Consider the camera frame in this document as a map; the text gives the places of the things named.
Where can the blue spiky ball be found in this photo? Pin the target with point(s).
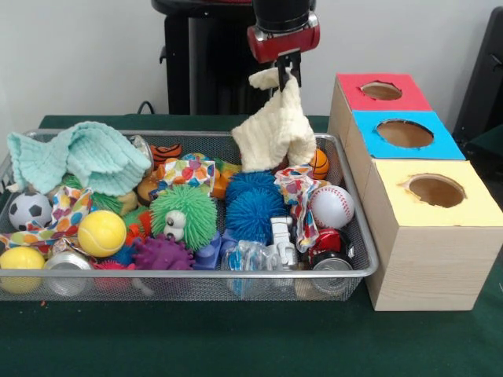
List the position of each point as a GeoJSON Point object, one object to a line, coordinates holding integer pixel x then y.
{"type": "Point", "coordinates": [253, 208]}

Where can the cream cloth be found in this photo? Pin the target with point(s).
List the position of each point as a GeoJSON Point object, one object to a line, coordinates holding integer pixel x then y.
{"type": "Point", "coordinates": [275, 133]}

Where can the dark green table cloth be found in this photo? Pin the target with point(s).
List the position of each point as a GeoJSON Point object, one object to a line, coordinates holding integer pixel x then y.
{"type": "Point", "coordinates": [236, 337]}

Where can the black and white soccer ball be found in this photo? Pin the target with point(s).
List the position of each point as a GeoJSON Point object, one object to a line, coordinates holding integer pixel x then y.
{"type": "Point", "coordinates": [29, 212]}

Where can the purple spiky toy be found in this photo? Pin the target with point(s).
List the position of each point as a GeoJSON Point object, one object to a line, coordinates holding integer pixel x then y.
{"type": "Point", "coordinates": [163, 255]}

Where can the orange basketball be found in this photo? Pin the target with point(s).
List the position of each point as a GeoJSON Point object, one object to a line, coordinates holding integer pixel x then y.
{"type": "Point", "coordinates": [321, 164]}

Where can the silver mesh bin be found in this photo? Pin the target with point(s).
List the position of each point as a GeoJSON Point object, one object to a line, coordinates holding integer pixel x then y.
{"type": "Point", "coordinates": [255, 280]}

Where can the white baseball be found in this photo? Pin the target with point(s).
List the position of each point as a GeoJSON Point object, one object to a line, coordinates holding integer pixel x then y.
{"type": "Point", "coordinates": [332, 207]}

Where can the crushed clear plastic bottle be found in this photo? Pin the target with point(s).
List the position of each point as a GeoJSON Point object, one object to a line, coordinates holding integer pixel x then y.
{"type": "Point", "coordinates": [247, 255]}

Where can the mint green cloth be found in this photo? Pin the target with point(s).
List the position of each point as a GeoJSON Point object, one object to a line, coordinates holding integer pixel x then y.
{"type": "Point", "coordinates": [94, 157]}

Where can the green covered side table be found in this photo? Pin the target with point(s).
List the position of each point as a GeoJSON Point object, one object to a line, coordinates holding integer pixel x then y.
{"type": "Point", "coordinates": [491, 139]}

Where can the black upright panel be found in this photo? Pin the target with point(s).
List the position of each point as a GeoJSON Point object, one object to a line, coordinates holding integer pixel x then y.
{"type": "Point", "coordinates": [483, 78]}

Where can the smooth yellow ball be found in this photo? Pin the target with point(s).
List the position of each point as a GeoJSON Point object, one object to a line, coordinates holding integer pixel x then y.
{"type": "Point", "coordinates": [21, 261]}

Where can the green spiky ball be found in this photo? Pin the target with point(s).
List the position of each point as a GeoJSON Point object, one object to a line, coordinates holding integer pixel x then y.
{"type": "Point", "coordinates": [188, 210]}

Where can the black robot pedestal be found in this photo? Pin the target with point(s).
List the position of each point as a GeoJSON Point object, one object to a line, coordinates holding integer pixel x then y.
{"type": "Point", "coordinates": [196, 78]}

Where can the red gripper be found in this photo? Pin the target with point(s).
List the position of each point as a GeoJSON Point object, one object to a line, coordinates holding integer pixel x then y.
{"type": "Point", "coordinates": [283, 43]}

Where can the yellow tennis ball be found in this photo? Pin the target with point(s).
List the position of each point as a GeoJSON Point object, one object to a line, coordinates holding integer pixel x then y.
{"type": "Point", "coordinates": [101, 234]}

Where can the wooden box with three holes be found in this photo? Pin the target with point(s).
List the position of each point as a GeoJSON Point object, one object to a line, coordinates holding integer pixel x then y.
{"type": "Point", "coordinates": [432, 267]}

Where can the silver toy robot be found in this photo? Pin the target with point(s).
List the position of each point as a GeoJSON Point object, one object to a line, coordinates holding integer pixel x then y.
{"type": "Point", "coordinates": [283, 243]}

